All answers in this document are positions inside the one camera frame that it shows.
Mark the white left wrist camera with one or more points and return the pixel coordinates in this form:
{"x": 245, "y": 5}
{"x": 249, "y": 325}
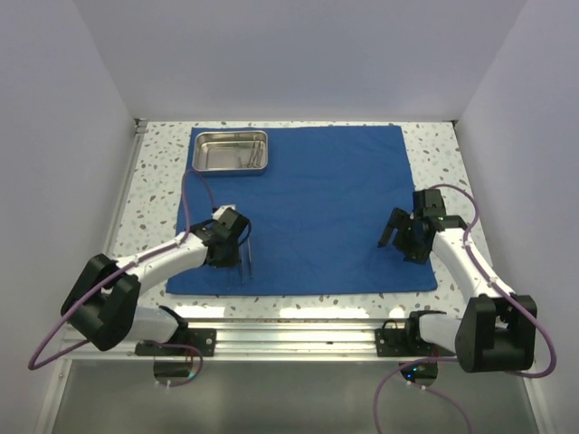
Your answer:
{"x": 220, "y": 210}

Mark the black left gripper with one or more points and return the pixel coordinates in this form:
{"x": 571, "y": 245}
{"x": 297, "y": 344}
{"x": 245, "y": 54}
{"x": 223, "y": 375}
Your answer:
{"x": 230, "y": 260}

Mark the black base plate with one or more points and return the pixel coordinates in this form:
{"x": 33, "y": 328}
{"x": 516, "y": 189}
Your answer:
{"x": 392, "y": 340}
{"x": 190, "y": 341}

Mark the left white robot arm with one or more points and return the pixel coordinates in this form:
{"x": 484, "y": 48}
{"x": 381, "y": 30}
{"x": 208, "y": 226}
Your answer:
{"x": 103, "y": 303}

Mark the stainless steel instrument tray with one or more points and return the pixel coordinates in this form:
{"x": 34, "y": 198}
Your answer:
{"x": 216, "y": 153}

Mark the blue surgical drape cloth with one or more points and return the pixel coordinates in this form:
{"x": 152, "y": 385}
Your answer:
{"x": 317, "y": 213}

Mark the aluminium front rail frame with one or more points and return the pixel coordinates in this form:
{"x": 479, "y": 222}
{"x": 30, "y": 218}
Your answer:
{"x": 313, "y": 339}

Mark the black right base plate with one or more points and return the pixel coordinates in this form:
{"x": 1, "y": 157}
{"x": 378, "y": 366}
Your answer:
{"x": 392, "y": 340}

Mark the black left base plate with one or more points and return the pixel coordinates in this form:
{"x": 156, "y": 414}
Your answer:
{"x": 190, "y": 341}

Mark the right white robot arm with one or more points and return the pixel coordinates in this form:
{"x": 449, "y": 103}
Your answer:
{"x": 496, "y": 330}

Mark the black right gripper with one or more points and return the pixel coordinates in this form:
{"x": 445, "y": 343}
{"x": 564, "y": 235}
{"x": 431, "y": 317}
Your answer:
{"x": 400, "y": 219}

